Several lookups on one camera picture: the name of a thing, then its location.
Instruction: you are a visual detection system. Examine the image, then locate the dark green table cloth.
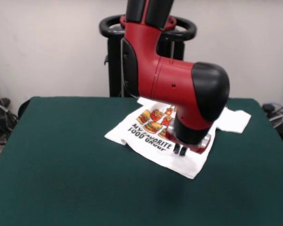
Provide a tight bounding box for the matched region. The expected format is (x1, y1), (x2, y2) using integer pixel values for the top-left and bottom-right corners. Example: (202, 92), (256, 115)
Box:
(0, 96), (283, 226)

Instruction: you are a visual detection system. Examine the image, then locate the black cable tangle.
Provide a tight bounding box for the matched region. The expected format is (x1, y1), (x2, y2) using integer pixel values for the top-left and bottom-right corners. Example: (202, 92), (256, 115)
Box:
(0, 75), (19, 165)

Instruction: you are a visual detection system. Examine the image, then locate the white printed t-shirt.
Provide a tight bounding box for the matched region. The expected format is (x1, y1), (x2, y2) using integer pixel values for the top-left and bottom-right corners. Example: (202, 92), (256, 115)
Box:
(104, 97), (252, 180)

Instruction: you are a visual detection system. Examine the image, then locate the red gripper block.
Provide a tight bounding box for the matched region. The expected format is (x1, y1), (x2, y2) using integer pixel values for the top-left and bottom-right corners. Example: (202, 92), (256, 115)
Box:
(166, 124), (212, 157)

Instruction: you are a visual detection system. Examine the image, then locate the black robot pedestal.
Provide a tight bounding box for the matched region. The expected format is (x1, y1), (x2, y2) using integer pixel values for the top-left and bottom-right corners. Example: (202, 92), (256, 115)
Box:
(99, 14), (198, 98)

